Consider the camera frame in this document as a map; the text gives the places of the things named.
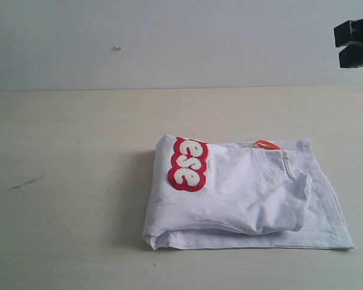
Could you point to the small white wall hook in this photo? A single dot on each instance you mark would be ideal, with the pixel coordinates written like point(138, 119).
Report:
point(117, 48)

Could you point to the white t-shirt red lettering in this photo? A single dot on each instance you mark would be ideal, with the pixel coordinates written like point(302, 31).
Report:
point(240, 195)

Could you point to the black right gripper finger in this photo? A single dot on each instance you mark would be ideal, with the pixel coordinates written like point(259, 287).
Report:
point(349, 33)
point(351, 57)

